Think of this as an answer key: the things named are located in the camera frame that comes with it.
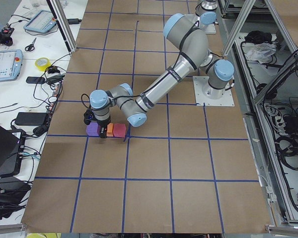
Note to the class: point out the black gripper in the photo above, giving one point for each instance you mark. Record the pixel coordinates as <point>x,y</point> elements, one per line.
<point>103,123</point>

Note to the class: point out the orange foam block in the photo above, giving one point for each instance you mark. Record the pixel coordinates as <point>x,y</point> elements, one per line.
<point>109,131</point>

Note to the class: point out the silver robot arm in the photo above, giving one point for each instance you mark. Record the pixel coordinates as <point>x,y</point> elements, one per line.
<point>206,11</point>
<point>189,37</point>

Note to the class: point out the purple foam block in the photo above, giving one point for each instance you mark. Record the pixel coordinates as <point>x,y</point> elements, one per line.
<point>92,129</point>

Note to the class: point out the red foam block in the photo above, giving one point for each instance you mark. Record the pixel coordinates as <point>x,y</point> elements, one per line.
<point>119,130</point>

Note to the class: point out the black power strip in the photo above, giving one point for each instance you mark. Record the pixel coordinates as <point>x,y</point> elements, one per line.
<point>53,101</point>

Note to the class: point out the black power brick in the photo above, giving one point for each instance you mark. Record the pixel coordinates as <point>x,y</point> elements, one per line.
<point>30,118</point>

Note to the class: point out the black smartphone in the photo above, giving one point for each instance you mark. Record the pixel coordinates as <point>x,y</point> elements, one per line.
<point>35,80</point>

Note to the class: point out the yellow tape roll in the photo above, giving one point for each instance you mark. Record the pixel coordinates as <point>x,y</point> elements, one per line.
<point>42,64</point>

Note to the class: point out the black laptop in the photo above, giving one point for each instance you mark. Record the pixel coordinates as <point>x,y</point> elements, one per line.
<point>11,146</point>

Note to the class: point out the blue teach pendant near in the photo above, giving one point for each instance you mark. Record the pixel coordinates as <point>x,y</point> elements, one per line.
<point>10,64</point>

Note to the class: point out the blue teach pendant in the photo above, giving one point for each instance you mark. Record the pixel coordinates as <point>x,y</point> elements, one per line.
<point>42,22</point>
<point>10,64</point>

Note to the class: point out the blue teach pendant far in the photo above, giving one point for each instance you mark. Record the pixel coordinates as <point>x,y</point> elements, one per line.
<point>42,22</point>

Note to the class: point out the crumpled white cloth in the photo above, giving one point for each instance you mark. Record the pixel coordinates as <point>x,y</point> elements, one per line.
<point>261,52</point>

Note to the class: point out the black handled scissors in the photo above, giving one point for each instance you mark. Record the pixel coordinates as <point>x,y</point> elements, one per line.
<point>30,47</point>

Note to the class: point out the aluminium frame post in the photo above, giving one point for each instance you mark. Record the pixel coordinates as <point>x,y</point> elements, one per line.
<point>62,23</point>

